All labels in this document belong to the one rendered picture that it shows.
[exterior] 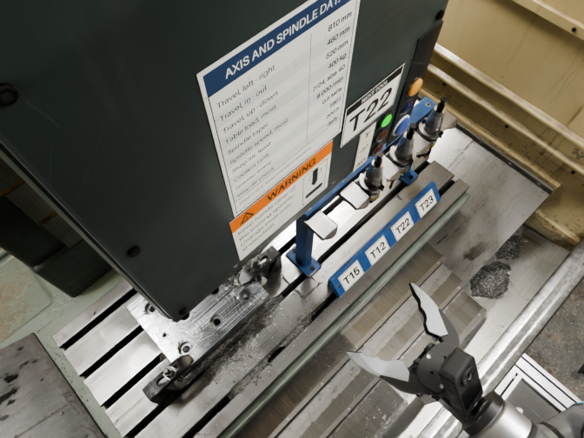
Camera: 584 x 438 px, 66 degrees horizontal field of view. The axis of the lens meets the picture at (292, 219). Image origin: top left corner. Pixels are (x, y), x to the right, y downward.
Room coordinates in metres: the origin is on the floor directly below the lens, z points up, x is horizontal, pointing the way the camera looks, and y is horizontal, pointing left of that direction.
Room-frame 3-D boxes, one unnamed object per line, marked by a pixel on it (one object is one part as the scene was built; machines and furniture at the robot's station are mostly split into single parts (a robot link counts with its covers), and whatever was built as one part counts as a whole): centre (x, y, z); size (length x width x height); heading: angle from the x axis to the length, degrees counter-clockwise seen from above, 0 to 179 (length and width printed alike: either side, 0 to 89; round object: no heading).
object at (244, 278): (0.43, 0.09, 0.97); 0.13 x 0.03 x 0.15; 133
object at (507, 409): (0.02, -0.29, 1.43); 0.08 x 0.05 x 0.08; 135
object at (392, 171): (0.59, -0.23, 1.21); 0.07 x 0.05 x 0.01; 43
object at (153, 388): (0.15, 0.30, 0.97); 0.13 x 0.03 x 0.15; 133
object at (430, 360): (0.08, -0.23, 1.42); 0.12 x 0.08 x 0.09; 45
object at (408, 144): (0.63, -0.27, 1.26); 0.04 x 0.04 x 0.07
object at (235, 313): (0.34, 0.25, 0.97); 0.29 x 0.23 x 0.05; 133
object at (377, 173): (0.55, -0.19, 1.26); 0.04 x 0.04 x 0.07
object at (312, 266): (0.48, -0.03, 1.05); 0.10 x 0.05 x 0.30; 43
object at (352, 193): (0.52, -0.15, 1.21); 0.07 x 0.05 x 0.01; 43
